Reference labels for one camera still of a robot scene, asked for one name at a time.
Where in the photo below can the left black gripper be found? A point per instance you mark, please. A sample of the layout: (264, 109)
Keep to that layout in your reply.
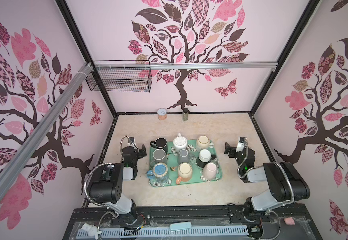
(139, 151)

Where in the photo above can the black wire basket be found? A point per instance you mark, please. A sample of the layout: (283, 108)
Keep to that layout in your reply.
(121, 76)

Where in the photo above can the cream beige mug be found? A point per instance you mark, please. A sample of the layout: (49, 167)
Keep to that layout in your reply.
(203, 142)

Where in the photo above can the white pink tape roll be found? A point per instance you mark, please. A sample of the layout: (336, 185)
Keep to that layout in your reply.
(162, 114)

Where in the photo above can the peach orange mug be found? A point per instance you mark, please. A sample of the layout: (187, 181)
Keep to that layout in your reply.
(185, 173)

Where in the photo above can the black mug white inside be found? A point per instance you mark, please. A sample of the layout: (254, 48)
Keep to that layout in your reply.
(160, 143)

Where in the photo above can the pale pink mug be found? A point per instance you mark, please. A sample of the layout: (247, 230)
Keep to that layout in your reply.
(209, 171)

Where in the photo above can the blue iridescent mug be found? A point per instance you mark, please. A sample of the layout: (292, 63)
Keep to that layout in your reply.
(159, 173)

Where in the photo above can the green floral tray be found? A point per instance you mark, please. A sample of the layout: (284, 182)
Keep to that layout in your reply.
(172, 163)

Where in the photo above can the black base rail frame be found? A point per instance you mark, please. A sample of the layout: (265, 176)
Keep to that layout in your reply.
(260, 225)

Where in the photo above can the dark grey mug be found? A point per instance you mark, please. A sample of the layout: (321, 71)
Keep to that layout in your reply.
(159, 156)

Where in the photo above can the glass spice jar black lid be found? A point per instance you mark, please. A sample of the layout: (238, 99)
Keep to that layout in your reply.
(185, 115)

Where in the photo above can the pink sponge piece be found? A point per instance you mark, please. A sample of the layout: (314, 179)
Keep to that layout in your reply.
(289, 221)

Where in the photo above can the black mug white base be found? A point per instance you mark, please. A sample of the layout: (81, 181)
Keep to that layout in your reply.
(204, 157)

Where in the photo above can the white plug adapter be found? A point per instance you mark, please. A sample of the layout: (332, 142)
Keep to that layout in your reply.
(92, 230)

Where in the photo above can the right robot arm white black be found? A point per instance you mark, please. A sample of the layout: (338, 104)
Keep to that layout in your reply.
(285, 184)

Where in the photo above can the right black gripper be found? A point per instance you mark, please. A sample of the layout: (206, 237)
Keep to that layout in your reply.
(232, 150)

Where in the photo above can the light grey mug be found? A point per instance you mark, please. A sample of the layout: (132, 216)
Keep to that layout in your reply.
(183, 156)

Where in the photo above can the left aluminium rail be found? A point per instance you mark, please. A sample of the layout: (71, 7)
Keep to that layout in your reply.
(16, 165)

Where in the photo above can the white slotted cable duct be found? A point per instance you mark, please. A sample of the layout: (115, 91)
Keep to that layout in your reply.
(163, 232)

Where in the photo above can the back aluminium rail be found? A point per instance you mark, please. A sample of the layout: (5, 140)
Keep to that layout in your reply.
(240, 65)

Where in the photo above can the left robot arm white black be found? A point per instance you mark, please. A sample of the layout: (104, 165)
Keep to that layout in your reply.
(103, 186)

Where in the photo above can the white teapot shaped mug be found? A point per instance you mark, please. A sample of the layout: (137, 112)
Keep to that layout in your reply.
(180, 143)

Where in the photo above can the aluminium rail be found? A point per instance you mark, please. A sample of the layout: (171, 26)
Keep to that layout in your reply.
(16, 165)
(240, 65)

